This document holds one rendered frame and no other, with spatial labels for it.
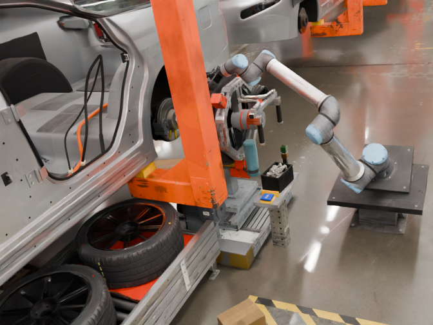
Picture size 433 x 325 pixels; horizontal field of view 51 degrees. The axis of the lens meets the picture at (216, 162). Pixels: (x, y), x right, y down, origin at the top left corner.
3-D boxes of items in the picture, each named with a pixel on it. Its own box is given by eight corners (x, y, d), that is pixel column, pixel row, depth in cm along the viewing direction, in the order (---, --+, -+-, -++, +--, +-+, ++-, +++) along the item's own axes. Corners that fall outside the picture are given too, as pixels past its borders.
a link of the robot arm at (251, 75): (265, 75, 283) (252, 61, 278) (253, 89, 283) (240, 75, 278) (260, 73, 291) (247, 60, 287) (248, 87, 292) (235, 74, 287)
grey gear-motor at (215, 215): (184, 221, 358) (174, 182, 343) (232, 229, 338) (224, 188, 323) (172, 235, 344) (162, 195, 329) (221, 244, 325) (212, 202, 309)
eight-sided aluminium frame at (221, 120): (254, 137, 356) (245, 69, 332) (262, 137, 353) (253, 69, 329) (223, 171, 315) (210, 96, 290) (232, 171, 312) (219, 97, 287)
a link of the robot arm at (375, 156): (394, 159, 303) (392, 149, 288) (377, 178, 303) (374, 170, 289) (375, 146, 311) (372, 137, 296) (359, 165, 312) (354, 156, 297)
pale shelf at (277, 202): (276, 173, 331) (276, 170, 330) (299, 176, 323) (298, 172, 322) (253, 206, 299) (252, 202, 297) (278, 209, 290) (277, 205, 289)
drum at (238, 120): (240, 124, 332) (237, 106, 325) (267, 125, 322) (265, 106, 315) (231, 132, 321) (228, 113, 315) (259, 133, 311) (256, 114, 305)
